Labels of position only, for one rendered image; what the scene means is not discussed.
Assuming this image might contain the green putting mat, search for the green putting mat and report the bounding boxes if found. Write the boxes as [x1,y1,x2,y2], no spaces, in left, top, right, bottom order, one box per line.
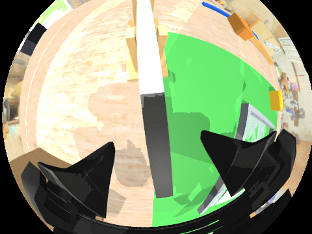
[151,32,278,227]

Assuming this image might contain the blue flat bar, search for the blue flat bar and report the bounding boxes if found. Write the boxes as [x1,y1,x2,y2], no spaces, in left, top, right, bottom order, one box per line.
[201,2,257,37]

